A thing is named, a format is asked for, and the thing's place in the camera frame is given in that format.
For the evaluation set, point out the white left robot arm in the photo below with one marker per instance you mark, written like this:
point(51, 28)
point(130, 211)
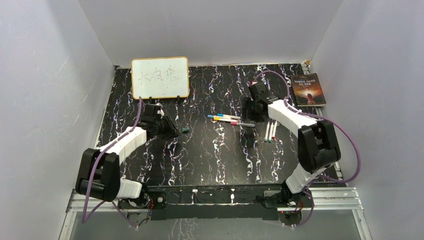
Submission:
point(99, 172)

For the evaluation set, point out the yellow capped marker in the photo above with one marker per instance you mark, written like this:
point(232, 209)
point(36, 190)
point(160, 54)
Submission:
point(226, 120)

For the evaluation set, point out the aluminium frame rail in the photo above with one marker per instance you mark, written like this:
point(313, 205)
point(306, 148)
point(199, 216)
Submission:
point(324, 197)

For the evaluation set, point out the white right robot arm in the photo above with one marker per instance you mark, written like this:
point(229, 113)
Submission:
point(317, 144)

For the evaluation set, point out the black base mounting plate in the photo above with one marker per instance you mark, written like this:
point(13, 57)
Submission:
point(258, 210)

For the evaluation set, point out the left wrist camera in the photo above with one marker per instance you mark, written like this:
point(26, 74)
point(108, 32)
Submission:
point(161, 113)

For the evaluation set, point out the dark paperback book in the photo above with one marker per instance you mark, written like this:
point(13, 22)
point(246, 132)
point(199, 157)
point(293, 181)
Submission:
point(307, 90)

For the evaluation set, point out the small whiteboard with writing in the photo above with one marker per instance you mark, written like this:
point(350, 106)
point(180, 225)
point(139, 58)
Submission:
point(160, 78)

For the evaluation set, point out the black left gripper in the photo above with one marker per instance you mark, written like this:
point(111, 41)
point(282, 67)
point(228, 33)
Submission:
point(172, 132)

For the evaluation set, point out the red white marker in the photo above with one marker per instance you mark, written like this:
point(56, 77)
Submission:
point(273, 132)

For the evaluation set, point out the pink capped marker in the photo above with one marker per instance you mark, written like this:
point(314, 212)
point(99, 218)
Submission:
point(241, 124)

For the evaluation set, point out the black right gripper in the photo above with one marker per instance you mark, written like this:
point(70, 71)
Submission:
point(247, 113)

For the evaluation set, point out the light blue capped marker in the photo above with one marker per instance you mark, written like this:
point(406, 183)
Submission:
point(228, 116)

